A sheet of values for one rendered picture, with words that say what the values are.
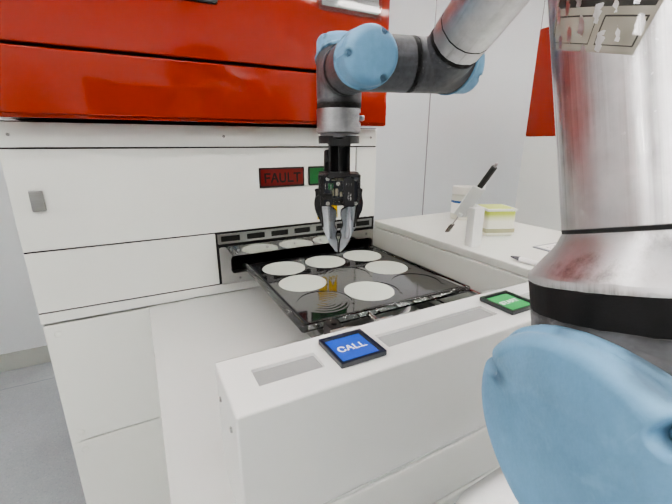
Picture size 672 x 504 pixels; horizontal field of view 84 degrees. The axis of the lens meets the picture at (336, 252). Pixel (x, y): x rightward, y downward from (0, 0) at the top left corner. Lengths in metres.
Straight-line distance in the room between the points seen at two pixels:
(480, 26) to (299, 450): 0.50
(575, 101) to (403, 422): 0.36
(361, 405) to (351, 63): 0.40
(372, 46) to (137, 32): 0.48
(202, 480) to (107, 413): 0.61
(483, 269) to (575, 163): 0.63
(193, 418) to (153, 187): 0.51
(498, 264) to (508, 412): 0.60
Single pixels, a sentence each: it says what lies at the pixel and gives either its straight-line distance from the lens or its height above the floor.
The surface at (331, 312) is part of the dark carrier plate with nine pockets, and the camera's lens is 0.65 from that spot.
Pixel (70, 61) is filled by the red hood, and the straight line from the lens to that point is 0.86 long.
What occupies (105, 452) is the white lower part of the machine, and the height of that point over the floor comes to 0.47.
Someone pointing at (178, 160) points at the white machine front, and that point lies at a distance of 0.90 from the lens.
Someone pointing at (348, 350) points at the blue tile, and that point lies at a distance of 0.42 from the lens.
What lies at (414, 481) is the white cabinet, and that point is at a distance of 0.54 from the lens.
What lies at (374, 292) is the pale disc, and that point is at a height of 0.90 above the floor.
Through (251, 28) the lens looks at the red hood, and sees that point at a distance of 0.91.
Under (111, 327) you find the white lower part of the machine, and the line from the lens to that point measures 0.98.
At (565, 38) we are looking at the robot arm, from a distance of 0.20.
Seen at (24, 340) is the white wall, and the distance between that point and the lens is 2.67.
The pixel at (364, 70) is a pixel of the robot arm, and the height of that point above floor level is 1.27.
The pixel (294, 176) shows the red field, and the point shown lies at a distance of 0.96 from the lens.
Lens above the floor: 1.18
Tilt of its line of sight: 16 degrees down
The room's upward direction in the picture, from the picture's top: straight up
